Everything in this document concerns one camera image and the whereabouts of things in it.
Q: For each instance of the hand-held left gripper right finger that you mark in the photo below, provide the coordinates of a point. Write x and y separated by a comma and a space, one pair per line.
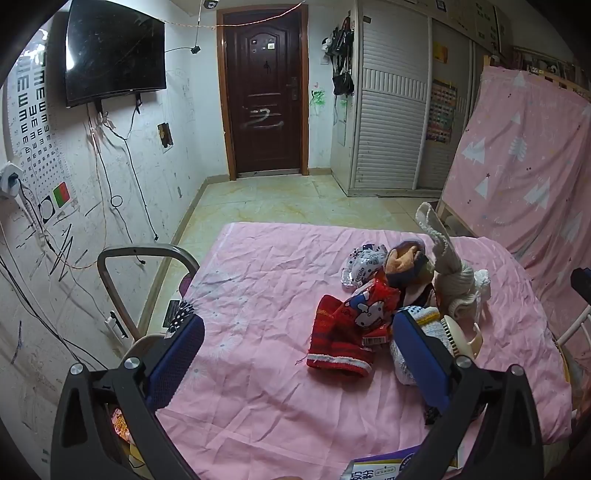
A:
425, 369

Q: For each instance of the white louvered wardrobe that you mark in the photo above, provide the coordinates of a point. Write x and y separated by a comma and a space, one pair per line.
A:
392, 115

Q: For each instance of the colourful grid wall poster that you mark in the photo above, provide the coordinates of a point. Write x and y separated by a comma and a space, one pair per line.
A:
442, 113

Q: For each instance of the red knit hat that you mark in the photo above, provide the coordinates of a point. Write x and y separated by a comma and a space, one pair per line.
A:
334, 350

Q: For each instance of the grey metal chair frame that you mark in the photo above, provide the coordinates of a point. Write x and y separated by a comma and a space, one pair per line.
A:
111, 277

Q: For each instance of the white wall power socket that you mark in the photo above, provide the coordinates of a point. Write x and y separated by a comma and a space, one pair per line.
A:
9, 180

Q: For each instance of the beige trash bin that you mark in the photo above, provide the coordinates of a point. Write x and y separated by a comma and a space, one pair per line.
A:
121, 424

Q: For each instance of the eye chart wall poster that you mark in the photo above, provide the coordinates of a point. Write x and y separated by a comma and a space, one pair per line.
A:
32, 120

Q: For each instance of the black white-dotted round item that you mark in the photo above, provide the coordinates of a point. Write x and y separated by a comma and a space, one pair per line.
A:
182, 314

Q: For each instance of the small white sock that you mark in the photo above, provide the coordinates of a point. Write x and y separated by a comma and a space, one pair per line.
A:
481, 282

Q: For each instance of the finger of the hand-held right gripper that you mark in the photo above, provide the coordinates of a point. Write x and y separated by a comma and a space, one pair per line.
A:
582, 284

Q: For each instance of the white metal chair frame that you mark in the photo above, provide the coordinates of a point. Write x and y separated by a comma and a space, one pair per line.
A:
572, 323

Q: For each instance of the silver foil packet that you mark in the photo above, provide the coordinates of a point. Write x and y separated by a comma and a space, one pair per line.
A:
364, 265

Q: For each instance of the pink tree-print cloth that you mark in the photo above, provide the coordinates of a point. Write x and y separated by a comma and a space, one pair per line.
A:
521, 175

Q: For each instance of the hanging black bags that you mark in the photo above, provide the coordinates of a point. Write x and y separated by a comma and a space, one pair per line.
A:
342, 83

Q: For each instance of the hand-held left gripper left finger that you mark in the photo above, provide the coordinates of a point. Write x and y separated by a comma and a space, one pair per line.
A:
178, 355

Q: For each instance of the black wall television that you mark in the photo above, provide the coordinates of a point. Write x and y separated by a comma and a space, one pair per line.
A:
115, 50

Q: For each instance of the red cartoon snack packet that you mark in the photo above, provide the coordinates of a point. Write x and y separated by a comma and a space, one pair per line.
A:
369, 309

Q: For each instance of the white security camera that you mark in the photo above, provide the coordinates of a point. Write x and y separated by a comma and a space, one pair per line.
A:
211, 3

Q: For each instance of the dark plush toy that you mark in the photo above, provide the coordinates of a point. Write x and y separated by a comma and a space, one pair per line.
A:
406, 258

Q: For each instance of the dark brown wooden door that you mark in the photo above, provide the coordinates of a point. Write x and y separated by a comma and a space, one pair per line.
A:
263, 92

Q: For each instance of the small wall photo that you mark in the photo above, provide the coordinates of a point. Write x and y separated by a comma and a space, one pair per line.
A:
165, 134

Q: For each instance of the white knit cloth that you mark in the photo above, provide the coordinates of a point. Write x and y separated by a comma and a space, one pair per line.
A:
431, 317

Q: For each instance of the pink bed sheet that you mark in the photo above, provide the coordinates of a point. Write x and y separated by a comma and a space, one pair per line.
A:
268, 286

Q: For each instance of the cream knit sock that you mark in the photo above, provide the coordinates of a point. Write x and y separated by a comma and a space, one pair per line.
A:
450, 263

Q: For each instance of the yellow wall poster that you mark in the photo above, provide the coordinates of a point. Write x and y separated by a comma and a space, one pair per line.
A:
441, 53

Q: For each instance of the cream handheld fan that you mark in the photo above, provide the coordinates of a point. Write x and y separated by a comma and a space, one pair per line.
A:
461, 339

